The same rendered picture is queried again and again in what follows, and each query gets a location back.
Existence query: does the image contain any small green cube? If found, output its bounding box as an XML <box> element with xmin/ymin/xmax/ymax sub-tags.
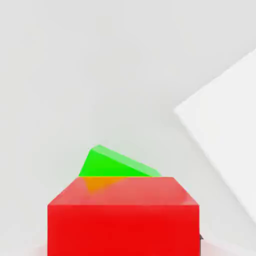
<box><xmin>78</xmin><ymin>144</ymin><xmax>162</xmax><ymax>178</ymax></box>

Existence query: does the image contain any small red cube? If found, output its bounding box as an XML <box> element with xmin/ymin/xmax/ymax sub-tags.
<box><xmin>47</xmin><ymin>176</ymin><xmax>200</xmax><ymax>256</ymax></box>

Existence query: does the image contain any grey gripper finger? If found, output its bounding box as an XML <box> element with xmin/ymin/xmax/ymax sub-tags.
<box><xmin>199</xmin><ymin>233</ymin><xmax>221</xmax><ymax>256</ymax></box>

